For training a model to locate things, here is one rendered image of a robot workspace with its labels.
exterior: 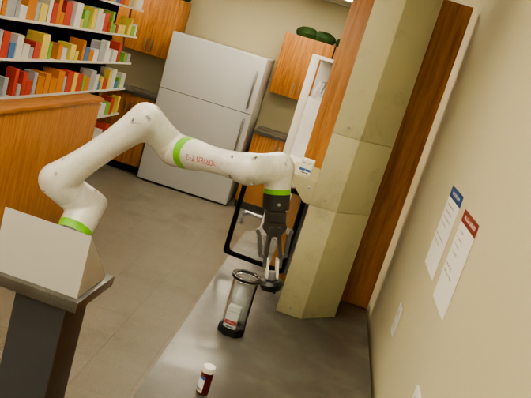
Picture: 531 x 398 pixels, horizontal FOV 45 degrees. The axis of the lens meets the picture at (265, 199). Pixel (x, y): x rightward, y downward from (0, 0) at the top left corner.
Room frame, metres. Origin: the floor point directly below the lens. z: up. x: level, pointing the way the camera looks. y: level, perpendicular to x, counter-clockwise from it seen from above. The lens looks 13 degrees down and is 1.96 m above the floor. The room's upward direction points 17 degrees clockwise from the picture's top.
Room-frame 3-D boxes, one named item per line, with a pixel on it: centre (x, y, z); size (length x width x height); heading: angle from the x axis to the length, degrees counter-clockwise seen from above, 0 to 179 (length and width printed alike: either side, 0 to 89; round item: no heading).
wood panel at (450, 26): (2.85, -0.36, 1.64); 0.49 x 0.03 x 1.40; 86
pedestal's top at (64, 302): (2.20, 0.66, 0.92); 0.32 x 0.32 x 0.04; 83
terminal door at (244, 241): (2.82, -0.03, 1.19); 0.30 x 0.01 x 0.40; 79
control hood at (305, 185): (2.64, -0.13, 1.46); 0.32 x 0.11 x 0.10; 176
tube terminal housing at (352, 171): (2.63, -0.31, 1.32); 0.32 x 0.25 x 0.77; 176
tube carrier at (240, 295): (2.17, -0.02, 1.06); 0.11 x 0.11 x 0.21
